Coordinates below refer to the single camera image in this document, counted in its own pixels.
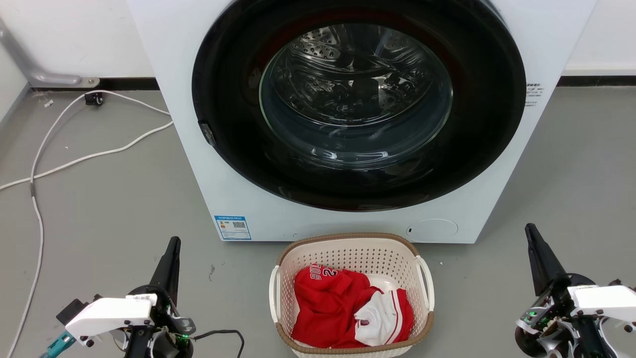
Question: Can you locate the white front-load washing machine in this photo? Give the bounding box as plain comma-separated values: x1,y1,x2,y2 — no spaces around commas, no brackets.
127,0,599,244

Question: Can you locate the round black washer door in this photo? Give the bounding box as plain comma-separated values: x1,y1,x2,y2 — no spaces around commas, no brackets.
191,0,527,212

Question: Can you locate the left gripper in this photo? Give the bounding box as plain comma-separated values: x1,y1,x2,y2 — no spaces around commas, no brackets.
124,237,196,358

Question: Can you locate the white garment with red stripes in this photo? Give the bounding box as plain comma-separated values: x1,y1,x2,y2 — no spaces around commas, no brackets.
353,290,406,347

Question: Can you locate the small text label sticker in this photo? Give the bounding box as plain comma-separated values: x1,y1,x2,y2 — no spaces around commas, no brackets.
524,83,545,108

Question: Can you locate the beige perforated laundry basket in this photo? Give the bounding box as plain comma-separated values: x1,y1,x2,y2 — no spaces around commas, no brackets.
269,232,436,358

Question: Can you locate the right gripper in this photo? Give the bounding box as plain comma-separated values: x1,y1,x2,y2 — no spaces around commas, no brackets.
514,224,618,358

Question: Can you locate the red basketball jersey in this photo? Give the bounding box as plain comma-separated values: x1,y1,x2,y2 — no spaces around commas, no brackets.
291,264,414,349

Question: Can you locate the grey floor pipe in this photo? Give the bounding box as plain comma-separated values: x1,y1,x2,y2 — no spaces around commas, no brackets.
0,19,100,90

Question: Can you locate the blue energy label sticker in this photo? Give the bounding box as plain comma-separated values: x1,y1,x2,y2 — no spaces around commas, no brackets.
215,215,252,241

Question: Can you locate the steel washer drum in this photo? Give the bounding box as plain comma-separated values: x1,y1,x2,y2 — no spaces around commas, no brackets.
259,22,454,170

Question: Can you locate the thin white cable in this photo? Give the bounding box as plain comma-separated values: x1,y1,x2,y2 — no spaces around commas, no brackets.
6,90,172,358

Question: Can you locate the round white filter cover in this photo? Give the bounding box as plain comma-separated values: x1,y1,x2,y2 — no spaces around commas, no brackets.
406,219,459,244

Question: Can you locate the teal connector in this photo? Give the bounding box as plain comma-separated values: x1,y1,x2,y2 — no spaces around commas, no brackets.
40,332,76,358

